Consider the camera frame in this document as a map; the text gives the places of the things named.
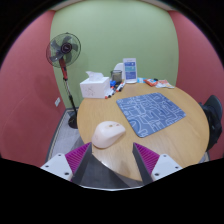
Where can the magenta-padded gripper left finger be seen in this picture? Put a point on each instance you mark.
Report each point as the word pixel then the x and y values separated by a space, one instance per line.
pixel 77 158

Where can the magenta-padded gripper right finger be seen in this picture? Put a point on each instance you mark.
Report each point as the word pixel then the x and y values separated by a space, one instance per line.
pixel 148 159

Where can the cream white computer mouse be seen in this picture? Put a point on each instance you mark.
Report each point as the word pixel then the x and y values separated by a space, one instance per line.
pixel 107 134

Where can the blue patterned mouse pad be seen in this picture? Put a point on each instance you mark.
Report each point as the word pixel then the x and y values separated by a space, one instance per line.
pixel 151 112

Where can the white tissue box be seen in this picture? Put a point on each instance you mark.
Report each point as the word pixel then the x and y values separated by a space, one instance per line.
pixel 94 88

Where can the black office chair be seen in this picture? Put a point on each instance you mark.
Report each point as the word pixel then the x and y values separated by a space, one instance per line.
pixel 212 120

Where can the white orange snack packet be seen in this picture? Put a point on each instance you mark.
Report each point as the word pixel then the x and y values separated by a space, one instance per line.
pixel 169 85
pixel 161 84

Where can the light blue packet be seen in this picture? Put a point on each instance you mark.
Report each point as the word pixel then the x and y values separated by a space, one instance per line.
pixel 140 80

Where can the blue whiteboard eraser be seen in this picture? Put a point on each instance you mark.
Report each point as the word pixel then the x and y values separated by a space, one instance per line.
pixel 113 83

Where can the black mesh pen cup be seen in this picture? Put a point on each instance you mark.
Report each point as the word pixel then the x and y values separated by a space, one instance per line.
pixel 116 76

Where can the acrylic sign stand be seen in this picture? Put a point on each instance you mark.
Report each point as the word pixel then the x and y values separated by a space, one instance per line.
pixel 130 70

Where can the red black standing fan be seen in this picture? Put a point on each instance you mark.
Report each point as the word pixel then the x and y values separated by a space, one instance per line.
pixel 65 50

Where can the white wall outlet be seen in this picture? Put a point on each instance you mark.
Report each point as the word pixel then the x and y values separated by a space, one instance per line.
pixel 57 101

